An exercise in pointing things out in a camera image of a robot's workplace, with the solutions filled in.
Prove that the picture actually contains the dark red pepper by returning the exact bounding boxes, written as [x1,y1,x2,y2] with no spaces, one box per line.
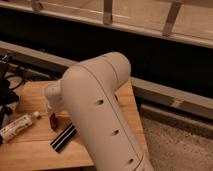
[49,113,57,130]

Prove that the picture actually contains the metal window frame rail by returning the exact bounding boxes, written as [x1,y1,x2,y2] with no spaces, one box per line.
[0,0,213,49]

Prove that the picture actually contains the black white striped block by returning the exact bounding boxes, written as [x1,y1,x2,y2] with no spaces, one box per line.
[50,123,77,152]

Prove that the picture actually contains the black cables and equipment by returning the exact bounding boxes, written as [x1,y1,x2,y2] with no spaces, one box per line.
[0,53,26,129]

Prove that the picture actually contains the wooden table board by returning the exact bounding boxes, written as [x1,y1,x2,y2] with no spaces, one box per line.
[0,78,149,171]

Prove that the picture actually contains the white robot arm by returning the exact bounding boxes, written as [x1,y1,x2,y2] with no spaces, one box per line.
[44,52,154,171]

